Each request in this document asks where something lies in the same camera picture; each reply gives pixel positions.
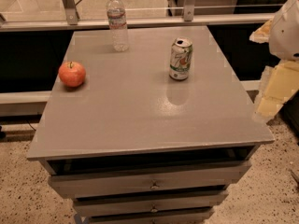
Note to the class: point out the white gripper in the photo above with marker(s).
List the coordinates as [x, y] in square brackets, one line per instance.
[285, 34]

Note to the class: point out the clear plastic water bottle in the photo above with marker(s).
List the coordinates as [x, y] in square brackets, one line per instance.
[116, 15]

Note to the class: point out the green white soda can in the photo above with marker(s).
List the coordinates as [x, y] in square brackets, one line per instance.
[181, 58]

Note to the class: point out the top grey drawer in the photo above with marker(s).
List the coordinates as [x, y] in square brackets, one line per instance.
[149, 179]

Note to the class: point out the grey drawer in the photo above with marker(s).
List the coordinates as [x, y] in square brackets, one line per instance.
[149, 179]
[162, 217]
[150, 203]

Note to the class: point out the middle grey drawer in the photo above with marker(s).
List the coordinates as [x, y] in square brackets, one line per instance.
[150, 203]

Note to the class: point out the grey drawer cabinet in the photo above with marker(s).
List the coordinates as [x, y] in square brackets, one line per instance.
[130, 114]

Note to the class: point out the bottom grey drawer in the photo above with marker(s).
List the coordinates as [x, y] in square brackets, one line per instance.
[162, 217]

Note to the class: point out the red orange apple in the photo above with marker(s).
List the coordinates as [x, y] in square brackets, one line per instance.
[72, 74]

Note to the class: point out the metal railing frame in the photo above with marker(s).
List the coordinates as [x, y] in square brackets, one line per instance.
[50, 15]

